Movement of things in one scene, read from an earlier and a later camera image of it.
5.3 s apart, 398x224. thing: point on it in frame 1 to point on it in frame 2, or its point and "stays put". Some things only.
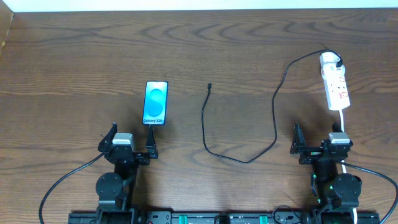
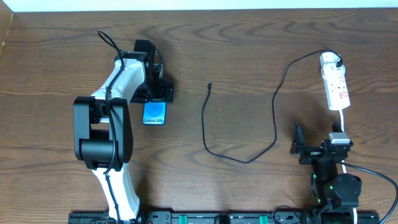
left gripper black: (128, 155) to (166, 93)
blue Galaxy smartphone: (155, 102) stays put
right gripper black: (319, 152) stays put
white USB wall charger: (329, 70) stays put
